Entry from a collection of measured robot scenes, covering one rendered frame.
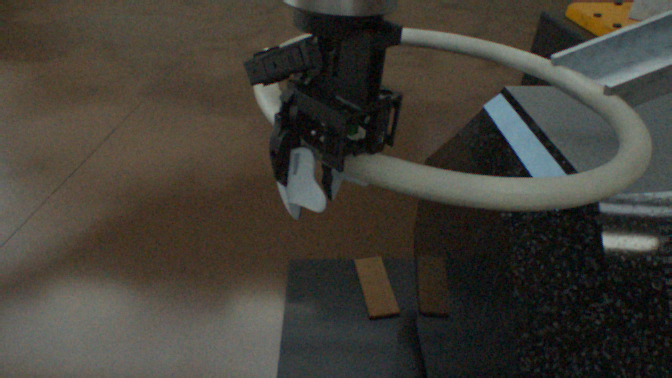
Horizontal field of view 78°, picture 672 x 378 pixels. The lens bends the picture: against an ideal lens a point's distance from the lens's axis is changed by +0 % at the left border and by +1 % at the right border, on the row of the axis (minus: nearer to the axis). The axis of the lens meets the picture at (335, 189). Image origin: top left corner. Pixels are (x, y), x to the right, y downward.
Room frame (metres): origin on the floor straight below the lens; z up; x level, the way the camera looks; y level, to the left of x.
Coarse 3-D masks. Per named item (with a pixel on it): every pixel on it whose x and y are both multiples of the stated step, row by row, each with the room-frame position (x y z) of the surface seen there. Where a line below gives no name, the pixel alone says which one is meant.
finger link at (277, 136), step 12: (288, 108) 0.34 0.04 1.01; (276, 120) 0.33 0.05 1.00; (288, 120) 0.33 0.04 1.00; (276, 132) 0.32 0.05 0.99; (288, 132) 0.32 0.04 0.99; (276, 144) 0.32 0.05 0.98; (288, 144) 0.32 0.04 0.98; (300, 144) 0.33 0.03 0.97; (276, 156) 0.32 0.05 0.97; (288, 156) 0.32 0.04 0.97; (276, 168) 0.32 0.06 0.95; (288, 168) 0.32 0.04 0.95; (276, 180) 0.33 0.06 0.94
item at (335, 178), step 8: (328, 168) 0.36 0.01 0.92; (328, 176) 0.37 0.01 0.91; (336, 176) 0.37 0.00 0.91; (344, 176) 0.36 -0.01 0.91; (328, 184) 0.37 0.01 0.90; (336, 184) 0.37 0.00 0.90; (360, 184) 0.35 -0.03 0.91; (368, 184) 0.34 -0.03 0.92; (328, 192) 0.37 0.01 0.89; (336, 192) 0.37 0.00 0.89
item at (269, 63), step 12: (312, 36) 0.34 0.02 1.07; (276, 48) 0.41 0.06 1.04; (288, 48) 0.35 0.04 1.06; (300, 48) 0.34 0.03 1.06; (312, 48) 0.34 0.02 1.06; (252, 60) 0.39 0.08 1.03; (264, 60) 0.38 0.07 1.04; (276, 60) 0.36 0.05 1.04; (288, 60) 0.35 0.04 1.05; (300, 60) 0.34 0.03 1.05; (312, 60) 0.33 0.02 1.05; (252, 72) 0.39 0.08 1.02; (264, 72) 0.38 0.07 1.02; (276, 72) 0.36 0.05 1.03; (288, 72) 0.35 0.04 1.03; (252, 84) 0.39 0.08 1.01; (264, 84) 0.40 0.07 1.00; (276, 84) 0.40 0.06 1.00
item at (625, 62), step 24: (648, 24) 0.65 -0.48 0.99; (576, 48) 0.63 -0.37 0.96; (600, 48) 0.64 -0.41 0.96; (624, 48) 0.65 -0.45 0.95; (648, 48) 0.65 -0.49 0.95; (600, 72) 0.62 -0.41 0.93; (624, 72) 0.60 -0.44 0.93; (648, 72) 0.52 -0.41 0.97; (624, 96) 0.52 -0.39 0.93; (648, 96) 0.53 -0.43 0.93
